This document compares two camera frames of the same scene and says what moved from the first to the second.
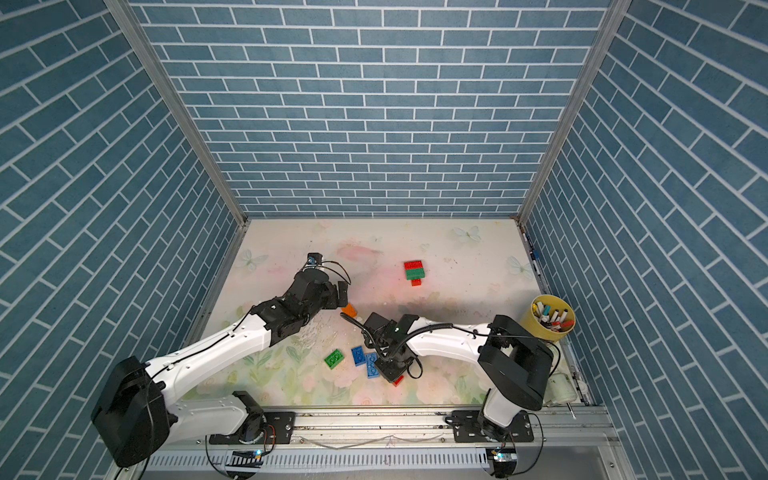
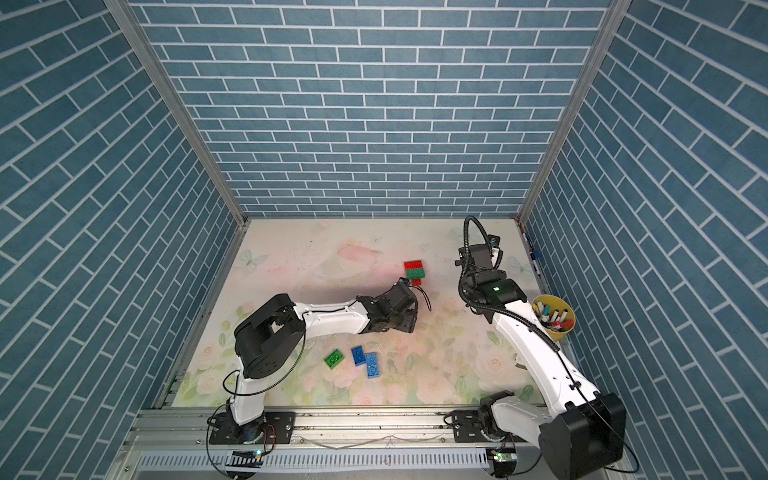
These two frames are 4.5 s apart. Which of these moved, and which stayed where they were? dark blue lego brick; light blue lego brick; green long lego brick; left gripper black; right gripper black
Moved: left gripper black; right gripper black
Stayed: light blue lego brick; dark blue lego brick; green long lego brick
